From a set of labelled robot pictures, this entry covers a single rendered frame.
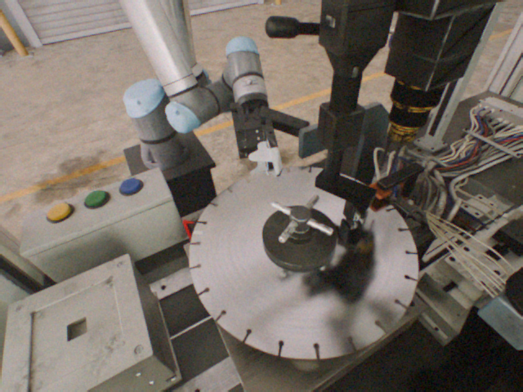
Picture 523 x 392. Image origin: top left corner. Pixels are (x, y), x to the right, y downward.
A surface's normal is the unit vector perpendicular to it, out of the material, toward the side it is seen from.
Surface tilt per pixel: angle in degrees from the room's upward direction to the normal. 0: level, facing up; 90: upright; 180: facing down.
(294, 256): 5
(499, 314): 90
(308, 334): 0
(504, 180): 0
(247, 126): 33
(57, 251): 90
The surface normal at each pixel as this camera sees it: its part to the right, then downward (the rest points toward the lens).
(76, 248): 0.48, 0.61
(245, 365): -0.06, -0.69
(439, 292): -0.87, 0.38
